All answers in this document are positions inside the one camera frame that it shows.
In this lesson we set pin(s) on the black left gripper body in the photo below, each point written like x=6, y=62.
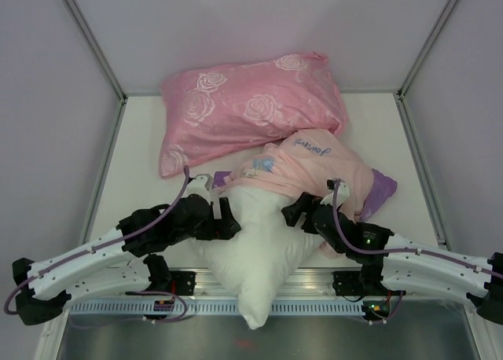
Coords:
x=220, y=228

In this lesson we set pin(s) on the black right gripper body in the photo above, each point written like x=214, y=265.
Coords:
x=306, y=203

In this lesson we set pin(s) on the purple Elsa pillowcase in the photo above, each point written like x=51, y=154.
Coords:
x=305, y=161

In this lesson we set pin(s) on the white pillow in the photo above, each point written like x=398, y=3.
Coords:
x=258, y=260

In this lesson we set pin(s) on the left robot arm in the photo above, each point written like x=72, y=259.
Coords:
x=127, y=259

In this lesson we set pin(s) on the pink rose-patterned pillow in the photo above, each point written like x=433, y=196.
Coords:
x=212, y=112

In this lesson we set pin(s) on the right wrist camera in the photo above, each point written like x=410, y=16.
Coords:
x=339, y=193

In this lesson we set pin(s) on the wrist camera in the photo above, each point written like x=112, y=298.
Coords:
x=200, y=185
x=339, y=193

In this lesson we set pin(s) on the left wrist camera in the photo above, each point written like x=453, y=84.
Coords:
x=200, y=185

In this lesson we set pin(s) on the white slotted cable duct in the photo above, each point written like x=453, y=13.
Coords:
x=151, y=306

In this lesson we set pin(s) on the aluminium front rail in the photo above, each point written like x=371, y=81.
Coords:
x=314, y=283

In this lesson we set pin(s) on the right aluminium frame post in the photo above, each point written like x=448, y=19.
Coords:
x=433, y=36

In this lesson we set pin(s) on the aluminium frame post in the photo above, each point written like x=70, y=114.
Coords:
x=433, y=36
x=79, y=19

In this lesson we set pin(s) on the left aluminium frame post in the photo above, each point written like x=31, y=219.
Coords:
x=79, y=19

